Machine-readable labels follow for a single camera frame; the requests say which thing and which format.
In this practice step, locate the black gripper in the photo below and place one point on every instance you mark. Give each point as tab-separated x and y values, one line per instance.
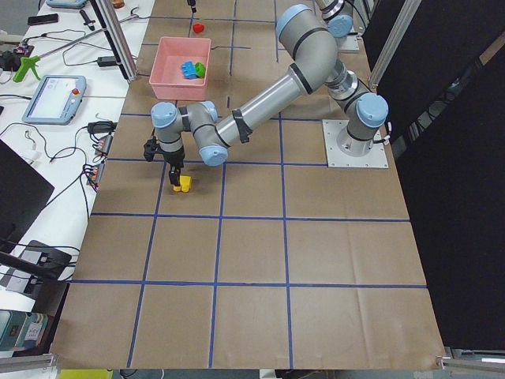
173	159

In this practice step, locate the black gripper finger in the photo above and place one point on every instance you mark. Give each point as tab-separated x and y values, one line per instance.
192	5

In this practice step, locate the yellow toy block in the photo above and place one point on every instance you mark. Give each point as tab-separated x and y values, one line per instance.
185	184

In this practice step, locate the red toy block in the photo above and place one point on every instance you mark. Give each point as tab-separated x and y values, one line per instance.
198	28

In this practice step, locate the blue toy block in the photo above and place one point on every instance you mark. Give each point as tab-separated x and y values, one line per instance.
189	70

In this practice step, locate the green toy block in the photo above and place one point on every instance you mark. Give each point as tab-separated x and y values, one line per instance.
200	69

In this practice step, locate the pink plastic box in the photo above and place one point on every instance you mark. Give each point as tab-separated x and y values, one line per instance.
167	79

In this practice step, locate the black power adapter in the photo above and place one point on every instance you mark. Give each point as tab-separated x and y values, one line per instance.
106	61

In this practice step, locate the left teach pendant tablet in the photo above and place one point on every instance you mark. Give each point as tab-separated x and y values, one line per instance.
56	100

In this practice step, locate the black smartphone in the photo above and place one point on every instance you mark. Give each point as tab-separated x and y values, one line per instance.
43	19

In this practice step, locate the black monitor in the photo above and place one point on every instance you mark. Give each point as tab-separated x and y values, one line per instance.
24	193

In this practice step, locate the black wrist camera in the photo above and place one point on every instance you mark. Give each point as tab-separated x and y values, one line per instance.
150	149

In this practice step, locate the usb hub with cables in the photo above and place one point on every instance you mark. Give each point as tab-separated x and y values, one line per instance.
94	171

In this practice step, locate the aluminium frame post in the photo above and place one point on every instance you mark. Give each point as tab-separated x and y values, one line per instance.
115	36

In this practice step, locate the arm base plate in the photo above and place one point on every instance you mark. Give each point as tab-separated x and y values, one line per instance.
342	151
348	44

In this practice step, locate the green handled reach grabber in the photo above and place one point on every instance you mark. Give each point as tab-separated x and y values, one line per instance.
29	63

